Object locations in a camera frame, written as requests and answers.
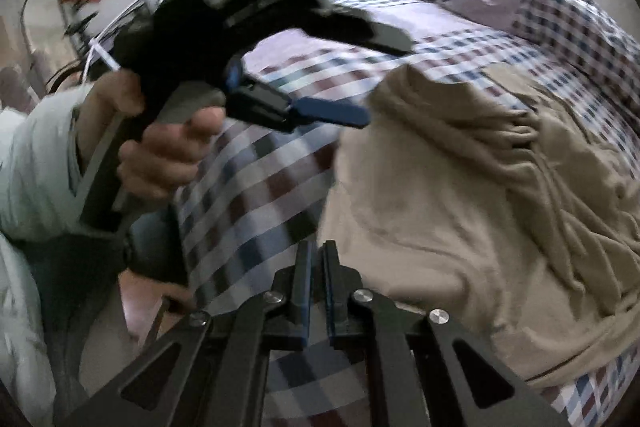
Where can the checkered rolled duvet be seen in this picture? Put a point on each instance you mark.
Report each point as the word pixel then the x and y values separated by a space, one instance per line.
pixel 577 32

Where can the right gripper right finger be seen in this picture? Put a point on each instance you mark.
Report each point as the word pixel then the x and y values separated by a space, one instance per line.
pixel 423 369

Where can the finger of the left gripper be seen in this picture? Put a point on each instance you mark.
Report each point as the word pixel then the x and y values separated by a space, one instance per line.
pixel 357 28
pixel 344 114

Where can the beige long-sleeve garment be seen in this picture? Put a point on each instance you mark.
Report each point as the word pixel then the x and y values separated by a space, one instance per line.
pixel 519 221

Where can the person's left hand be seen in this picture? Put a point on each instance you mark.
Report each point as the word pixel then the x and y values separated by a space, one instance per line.
pixel 164 159

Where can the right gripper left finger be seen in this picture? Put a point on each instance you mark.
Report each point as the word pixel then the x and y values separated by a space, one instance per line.
pixel 210 370

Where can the light sleeve forearm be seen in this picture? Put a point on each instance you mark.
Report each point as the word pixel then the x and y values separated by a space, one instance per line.
pixel 40 169

